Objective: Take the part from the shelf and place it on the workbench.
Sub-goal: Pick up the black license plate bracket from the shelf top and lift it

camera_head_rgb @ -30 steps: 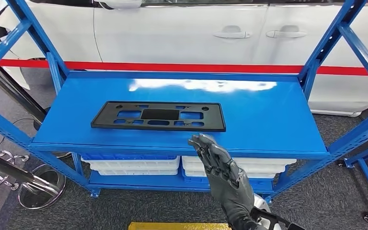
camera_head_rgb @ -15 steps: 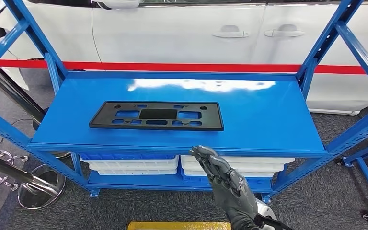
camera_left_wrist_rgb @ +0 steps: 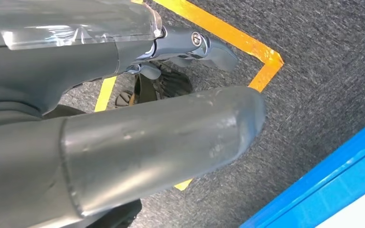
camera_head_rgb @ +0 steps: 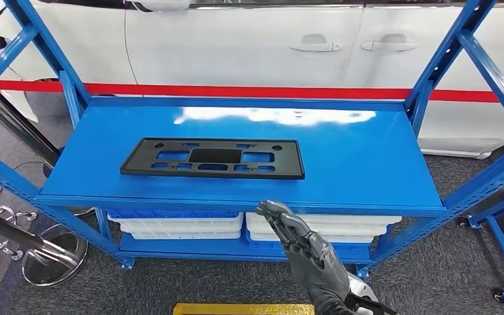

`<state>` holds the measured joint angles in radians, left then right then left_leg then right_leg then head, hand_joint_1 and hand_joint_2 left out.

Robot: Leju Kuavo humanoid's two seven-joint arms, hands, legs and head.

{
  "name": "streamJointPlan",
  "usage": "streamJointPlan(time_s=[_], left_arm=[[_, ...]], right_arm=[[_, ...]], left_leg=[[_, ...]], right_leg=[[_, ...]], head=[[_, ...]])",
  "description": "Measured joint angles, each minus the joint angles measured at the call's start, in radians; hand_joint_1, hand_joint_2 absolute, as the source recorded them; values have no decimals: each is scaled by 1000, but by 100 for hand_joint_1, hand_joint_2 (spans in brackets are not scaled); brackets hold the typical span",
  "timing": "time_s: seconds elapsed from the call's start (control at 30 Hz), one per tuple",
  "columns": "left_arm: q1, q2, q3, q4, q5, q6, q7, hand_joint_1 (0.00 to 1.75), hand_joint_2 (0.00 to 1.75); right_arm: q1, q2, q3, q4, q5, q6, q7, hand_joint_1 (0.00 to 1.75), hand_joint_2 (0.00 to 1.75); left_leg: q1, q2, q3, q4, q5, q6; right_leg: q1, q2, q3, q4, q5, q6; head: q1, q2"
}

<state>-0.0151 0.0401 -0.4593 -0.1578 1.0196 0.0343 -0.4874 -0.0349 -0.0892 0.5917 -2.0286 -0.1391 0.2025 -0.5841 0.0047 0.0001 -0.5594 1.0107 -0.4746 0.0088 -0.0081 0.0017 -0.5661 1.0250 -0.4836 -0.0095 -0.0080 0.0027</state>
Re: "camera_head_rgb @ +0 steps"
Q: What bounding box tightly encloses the white car door handle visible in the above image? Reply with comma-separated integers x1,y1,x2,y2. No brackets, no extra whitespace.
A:
289,33,344,53
360,33,418,53

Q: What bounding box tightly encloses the blue metal shelf rack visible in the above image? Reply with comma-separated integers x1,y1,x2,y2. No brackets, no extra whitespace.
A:
0,0,504,279

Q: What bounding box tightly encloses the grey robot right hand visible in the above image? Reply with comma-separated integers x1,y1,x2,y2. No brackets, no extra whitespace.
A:
256,199,351,315

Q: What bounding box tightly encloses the chrome stanchion post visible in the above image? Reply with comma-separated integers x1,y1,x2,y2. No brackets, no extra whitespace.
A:
0,204,90,288
0,69,96,219

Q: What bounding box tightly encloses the black plastic plate frame part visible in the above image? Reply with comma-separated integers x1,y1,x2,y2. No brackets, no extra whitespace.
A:
119,137,306,181

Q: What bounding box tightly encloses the blue plastic bin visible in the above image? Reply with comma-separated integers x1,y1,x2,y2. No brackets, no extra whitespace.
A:
106,209,241,220
245,236,372,261

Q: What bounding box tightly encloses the white car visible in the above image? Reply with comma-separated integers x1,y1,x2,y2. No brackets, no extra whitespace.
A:
0,0,504,159

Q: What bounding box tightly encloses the white car side mirror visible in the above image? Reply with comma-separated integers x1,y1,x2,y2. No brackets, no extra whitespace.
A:
125,0,191,12

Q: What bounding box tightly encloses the red barrier belt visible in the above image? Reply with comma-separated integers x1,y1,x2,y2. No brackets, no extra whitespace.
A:
0,79,504,104

